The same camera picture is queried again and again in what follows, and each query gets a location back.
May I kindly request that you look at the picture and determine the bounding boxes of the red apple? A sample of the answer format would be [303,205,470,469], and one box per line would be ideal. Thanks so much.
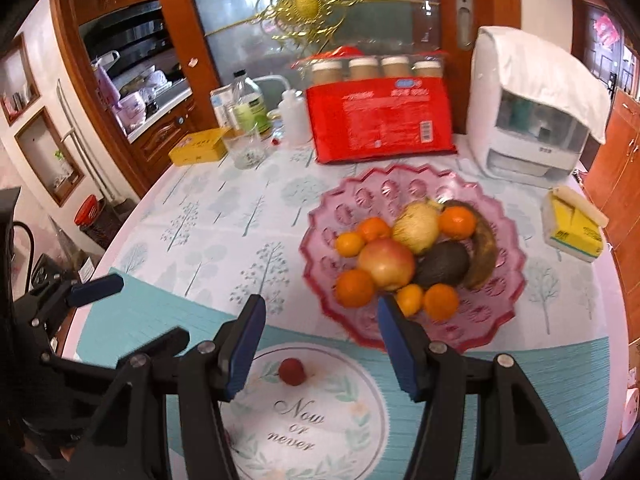
[357,238,416,292]

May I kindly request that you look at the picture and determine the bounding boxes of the red lychee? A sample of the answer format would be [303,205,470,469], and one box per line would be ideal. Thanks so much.
[278,358,307,387]

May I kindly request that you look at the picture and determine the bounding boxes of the mandarin orange front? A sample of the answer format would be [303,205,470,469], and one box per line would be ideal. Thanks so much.
[334,269,376,309]

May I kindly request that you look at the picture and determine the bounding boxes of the white appliance with cloth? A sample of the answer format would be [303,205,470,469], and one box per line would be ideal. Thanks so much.
[466,26,611,188]

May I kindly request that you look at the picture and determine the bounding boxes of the white blue carton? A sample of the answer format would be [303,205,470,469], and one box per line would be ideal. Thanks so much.
[209,84,236,129]

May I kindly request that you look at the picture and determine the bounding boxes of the clear drinking glass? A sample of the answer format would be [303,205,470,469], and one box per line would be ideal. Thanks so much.
[222,120,266,170]

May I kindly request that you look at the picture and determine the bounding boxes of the overripe brown banana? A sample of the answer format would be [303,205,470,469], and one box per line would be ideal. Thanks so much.
[444,200,499,290]

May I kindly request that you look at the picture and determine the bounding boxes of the yellow tissue pack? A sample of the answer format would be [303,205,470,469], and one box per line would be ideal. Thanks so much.
[541,184,610,262]

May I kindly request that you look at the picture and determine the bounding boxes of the red paper cup package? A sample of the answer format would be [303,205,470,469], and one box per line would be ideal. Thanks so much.
[294,47,456,164]

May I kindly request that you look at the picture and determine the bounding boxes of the yellow tin box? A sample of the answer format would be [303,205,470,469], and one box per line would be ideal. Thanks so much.
[169,128,230,167]

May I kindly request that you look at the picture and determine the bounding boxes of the red lid dark bin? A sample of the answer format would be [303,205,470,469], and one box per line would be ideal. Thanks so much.
[74,194,122,250]

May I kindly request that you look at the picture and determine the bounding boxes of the pink glass fruit bowl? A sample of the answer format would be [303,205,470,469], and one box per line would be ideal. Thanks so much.
[299,164,526,352]

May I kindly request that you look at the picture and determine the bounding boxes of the dark avocado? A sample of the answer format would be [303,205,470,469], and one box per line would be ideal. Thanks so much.
[412,240,471,290]

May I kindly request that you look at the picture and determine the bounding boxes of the patterned tablecloth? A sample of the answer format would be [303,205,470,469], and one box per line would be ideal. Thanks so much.
[64,148,628,479]

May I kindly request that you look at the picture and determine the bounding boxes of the green label plastic bottle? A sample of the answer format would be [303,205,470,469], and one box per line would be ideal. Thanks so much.
[232,70,272,139]

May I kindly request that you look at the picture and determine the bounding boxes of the small kumquat orange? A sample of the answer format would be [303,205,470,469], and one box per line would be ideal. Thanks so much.
[395,284,424,318]

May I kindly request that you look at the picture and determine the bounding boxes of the yellow pear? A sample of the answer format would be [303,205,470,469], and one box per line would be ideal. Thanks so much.
[392,200,440,256]

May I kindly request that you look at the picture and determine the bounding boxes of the white squeeze bottle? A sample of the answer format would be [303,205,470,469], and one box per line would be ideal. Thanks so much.
[255,75,312,148]

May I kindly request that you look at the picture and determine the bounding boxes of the gold door ornament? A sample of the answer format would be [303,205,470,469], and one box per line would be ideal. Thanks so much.
[204,0,440,54]

